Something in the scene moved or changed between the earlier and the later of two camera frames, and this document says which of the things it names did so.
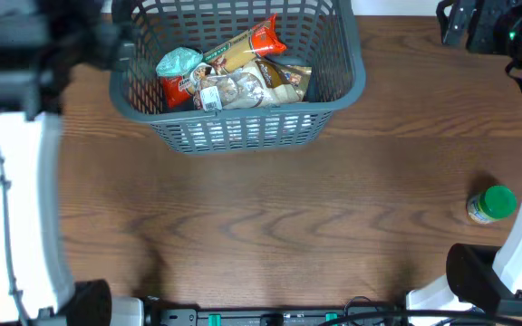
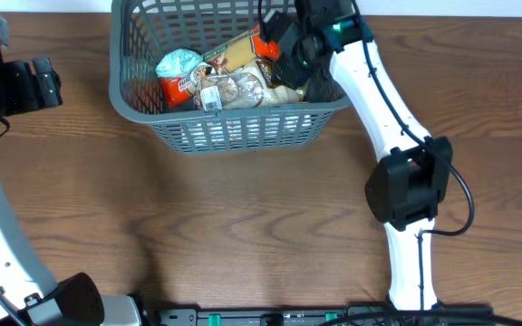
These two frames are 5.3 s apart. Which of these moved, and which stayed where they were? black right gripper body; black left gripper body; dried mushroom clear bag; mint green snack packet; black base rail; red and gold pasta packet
Moved: black right gripper body; black left gripper body
Stayed: mint green snack packet; red and gold pasta packet; dried mushroom clear bag; black base rail
